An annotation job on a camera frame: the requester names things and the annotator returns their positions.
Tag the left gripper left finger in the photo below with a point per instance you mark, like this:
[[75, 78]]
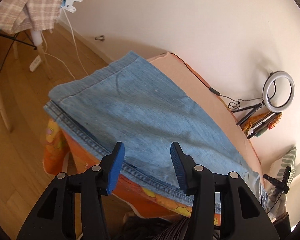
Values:
[[53, 215]]

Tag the peach fleece blanket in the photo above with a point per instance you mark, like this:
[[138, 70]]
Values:
[[198, 90]]

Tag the light blue denim pants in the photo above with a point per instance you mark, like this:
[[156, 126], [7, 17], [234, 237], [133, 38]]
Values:
[[133, 102]]

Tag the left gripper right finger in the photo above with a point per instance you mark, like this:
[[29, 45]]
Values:
[[242, 216]]

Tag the white ring light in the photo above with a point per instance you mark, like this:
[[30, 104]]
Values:
[[266, 99]]

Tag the white power strip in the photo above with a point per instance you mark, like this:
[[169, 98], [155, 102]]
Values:
[[35, 63]]

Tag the plaid pink cloth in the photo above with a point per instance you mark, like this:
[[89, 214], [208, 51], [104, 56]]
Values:
[[20, 15]]

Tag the black ring light tripod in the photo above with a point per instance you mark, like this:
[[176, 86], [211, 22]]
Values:
[[252, 109]]

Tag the orange floral scarf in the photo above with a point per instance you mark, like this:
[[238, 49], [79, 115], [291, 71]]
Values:
[[270, 119]]

